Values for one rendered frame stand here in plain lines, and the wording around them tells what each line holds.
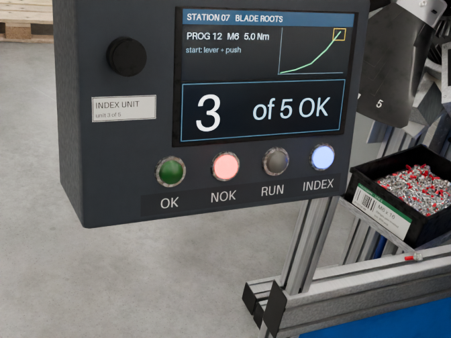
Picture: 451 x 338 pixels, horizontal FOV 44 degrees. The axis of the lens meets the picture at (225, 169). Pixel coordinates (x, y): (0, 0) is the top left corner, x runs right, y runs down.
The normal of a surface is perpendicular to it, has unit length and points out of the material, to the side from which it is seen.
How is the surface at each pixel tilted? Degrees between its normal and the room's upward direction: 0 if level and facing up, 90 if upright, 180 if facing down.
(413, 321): 90
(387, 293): 90
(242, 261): 0
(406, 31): 52
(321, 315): 90
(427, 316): 90
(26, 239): 1
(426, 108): 77
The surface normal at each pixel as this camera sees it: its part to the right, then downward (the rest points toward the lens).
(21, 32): 0.34, 0.52
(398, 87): -0.01, -0.22
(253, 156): 0.42, 0.31
